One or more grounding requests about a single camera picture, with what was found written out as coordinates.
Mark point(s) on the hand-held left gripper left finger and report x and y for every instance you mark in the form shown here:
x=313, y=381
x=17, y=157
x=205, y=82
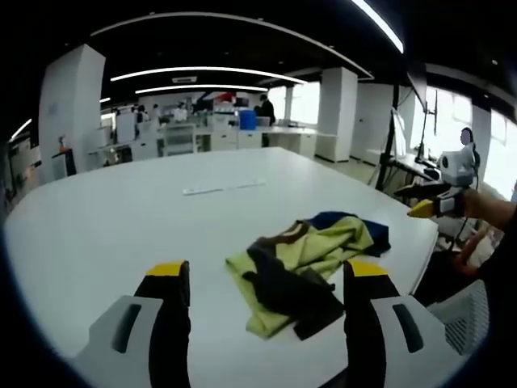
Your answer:
x=161, y=323

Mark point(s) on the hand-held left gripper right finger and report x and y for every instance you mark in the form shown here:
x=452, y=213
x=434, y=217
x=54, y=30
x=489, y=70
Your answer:
x=363, y=323

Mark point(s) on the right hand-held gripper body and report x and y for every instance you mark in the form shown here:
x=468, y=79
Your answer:
x=456, y=163

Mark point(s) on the yellow-green navy brown garment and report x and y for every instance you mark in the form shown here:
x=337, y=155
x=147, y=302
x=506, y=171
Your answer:
x=315, y=258

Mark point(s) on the side desk with equipment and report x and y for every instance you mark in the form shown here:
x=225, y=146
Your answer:
x=416, y=167

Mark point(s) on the black tripod stand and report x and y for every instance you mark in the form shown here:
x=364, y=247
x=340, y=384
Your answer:
x=387, y=149

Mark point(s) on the white mesh chair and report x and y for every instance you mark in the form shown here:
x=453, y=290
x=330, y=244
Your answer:
x=464, y=319

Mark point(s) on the person's dark clothing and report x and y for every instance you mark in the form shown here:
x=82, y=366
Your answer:
x=503, y=291

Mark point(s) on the white flat strip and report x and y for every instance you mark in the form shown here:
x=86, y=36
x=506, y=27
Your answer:
x=222, y=188

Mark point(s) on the long white counter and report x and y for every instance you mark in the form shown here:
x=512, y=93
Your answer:
x=282, y=135

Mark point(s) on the long ceiling light strip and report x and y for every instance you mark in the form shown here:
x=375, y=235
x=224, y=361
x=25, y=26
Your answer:
x=379, y=24
x=202, y=87
x=210, y=72

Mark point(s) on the white shelf cart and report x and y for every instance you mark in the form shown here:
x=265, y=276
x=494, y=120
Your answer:
x=179, y=139

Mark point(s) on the black cabinet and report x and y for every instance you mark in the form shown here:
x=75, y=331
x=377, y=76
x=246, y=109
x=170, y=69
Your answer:
x=64, y=163

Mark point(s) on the blue barrel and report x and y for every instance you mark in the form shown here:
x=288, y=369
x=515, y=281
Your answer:
x=247, y=120

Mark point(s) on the orange spray bottle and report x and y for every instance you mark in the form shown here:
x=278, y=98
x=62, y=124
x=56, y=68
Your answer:
x=62, y=144

